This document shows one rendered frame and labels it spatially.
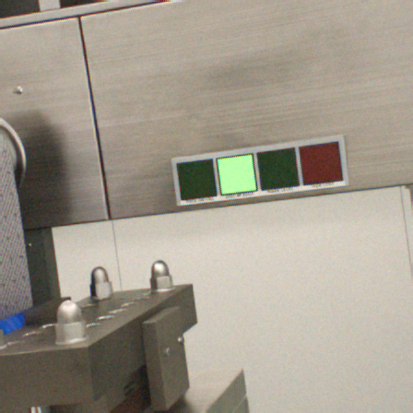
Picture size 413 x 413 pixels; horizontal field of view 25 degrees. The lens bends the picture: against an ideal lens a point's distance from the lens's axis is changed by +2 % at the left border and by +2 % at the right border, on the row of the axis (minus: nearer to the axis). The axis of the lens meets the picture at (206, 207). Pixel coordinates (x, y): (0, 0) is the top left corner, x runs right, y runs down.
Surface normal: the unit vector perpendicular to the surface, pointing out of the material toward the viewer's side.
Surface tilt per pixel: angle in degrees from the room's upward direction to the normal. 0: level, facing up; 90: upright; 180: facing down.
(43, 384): 90
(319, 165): 90
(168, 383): 90
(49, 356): 90
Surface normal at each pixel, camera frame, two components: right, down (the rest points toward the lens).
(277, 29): -0.27, 0.09
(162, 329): 0.95, -0.11
